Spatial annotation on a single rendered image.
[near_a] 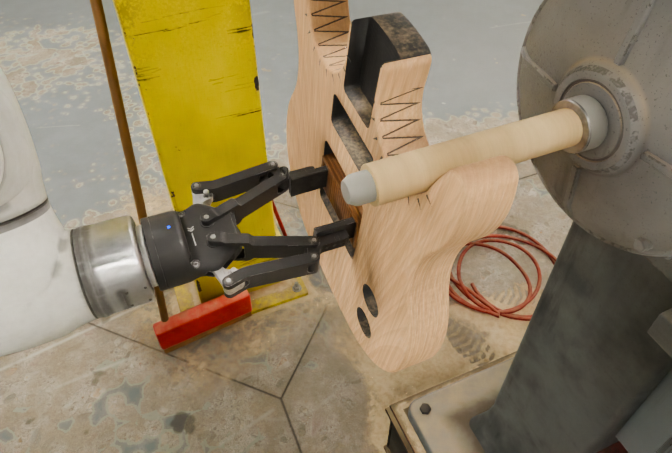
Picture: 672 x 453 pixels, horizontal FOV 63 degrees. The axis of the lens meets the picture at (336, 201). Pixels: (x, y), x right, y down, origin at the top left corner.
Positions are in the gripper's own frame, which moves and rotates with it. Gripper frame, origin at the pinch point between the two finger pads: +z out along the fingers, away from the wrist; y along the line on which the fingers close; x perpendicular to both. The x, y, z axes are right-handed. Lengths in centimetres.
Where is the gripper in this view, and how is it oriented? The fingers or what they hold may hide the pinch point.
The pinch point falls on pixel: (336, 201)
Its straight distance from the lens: 60.1
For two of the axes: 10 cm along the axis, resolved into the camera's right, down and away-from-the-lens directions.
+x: 0.8, -6.0, -7.9
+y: 3.9, 7.5, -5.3
